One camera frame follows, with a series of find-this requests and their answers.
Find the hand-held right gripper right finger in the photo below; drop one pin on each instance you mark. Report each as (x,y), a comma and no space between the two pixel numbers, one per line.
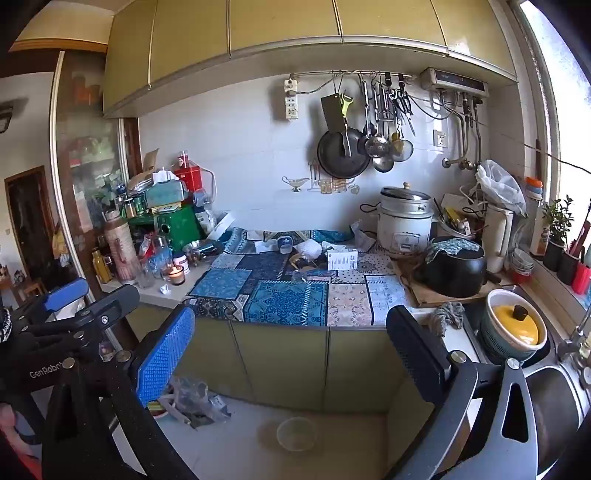
(415,350)

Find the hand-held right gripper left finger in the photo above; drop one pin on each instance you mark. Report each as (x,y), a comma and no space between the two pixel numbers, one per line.
(166,355)

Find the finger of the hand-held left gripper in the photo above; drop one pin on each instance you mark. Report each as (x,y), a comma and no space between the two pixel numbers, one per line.
(113,304)
(67,295)

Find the translucent white bin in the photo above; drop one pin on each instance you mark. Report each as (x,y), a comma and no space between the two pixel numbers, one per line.
(296,434)

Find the yellow bottle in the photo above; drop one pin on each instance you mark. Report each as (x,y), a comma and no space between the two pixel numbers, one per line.
(101,267)

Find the grey rag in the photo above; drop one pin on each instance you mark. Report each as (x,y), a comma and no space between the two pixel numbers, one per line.
(448,317)

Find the pink patterned thermos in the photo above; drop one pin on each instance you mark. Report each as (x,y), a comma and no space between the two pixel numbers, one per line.
(121,251)

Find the crumpled plastic bags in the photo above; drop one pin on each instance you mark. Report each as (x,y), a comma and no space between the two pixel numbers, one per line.
(194,401)

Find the wooden cutting board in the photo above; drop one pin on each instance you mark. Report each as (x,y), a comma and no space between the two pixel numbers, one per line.
(415,296)

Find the clear glass bottle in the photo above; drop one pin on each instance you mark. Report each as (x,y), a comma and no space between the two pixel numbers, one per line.
(159,258)

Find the candle jar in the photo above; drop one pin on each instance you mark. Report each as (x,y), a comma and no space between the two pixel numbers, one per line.
(176,277)

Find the pink cloth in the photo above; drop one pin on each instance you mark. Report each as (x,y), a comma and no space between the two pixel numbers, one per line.
(14,443)

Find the yellow lidded pot in basket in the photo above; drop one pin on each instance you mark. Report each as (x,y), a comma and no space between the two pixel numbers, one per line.
(494,351)

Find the black cooking pot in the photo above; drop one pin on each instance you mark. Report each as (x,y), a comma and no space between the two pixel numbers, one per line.
(457,275)

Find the dark wooden door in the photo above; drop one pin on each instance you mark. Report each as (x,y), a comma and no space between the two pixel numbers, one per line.
(27,217)

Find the yellow pot lid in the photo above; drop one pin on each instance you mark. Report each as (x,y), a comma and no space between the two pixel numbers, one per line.
(508,325)

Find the small green jars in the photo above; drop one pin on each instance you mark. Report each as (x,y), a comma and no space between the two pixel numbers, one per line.
(134,206)

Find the green box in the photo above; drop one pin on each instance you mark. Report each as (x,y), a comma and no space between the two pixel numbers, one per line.
(180,226)

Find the patterned pot cloth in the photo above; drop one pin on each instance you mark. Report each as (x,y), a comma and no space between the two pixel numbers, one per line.
(450,247)

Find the white rice cooker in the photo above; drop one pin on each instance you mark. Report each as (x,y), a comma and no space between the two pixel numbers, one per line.
(404,230)

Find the teal tin box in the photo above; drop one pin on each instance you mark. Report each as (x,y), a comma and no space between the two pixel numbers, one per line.
(166,194)

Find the blue patterned counter mat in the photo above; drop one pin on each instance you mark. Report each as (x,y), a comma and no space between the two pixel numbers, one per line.
(286,300)

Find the utensil holder with chopsticks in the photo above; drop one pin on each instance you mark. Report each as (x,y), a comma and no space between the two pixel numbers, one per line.
(455,224)

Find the stack of small bowls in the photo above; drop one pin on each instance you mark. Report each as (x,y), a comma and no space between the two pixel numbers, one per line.
(521,267)

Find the white thermos jug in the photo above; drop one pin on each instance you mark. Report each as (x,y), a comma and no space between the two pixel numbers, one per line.
(496,240)

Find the glass display cabinet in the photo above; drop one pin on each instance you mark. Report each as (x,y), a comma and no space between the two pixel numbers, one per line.
(87,152)

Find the white knitted cloth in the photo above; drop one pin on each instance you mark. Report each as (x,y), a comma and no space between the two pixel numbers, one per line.
(309,250)

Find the steel sink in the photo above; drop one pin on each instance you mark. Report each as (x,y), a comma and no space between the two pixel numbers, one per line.
(554,401)

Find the red tin box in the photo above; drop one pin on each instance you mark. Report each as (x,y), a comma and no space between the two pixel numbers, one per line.
(189,177)

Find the metal faucet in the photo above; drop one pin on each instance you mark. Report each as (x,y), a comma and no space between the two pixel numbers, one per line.
(570,344)

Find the black cup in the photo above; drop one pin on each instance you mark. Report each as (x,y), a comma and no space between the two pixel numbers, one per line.
(567,270)

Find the red cup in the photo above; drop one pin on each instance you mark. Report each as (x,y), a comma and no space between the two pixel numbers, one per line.
(581,279)

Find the clear plastic bag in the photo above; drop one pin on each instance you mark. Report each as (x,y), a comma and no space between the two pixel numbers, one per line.
(501,184)

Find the potted green plant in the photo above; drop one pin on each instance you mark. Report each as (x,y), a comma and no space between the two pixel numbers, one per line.
(556,226)

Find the steel ladle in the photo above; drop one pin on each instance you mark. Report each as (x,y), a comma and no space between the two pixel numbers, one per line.
(383,164)

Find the mesh strainer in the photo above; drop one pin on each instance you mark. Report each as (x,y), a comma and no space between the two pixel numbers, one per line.
(402,150)

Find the steel slotted skimmer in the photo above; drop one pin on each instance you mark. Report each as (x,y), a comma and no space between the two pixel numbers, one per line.
(375,146)

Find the black frying pan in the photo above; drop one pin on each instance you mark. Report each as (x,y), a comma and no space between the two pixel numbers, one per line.
(332,159)

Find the metal water pipes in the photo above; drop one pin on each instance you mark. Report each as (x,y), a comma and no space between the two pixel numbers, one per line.
(461,138)

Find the kitchen scissors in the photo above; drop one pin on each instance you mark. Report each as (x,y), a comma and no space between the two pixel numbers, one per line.
(402,104)

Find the yellow peeler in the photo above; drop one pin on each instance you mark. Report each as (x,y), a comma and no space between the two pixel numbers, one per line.
(346,108)

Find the steel cleaver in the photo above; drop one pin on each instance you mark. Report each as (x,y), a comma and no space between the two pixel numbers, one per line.
(333,110)

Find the white power strip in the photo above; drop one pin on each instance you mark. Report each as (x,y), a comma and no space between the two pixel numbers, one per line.
(291,108)
(290,85)

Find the window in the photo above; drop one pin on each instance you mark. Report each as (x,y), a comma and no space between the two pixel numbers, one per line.
(561,69)

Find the white wall socket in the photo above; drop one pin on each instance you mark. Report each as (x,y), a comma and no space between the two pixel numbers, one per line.
(440,139)

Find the wall water heater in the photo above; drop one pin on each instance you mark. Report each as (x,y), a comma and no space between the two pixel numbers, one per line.
(457,83)

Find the metal hanging rail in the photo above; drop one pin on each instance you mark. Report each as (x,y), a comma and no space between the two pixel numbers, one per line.
(323,73)

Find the yellow upper wall cabinets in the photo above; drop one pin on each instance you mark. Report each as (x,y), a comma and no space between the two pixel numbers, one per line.
(277,27)

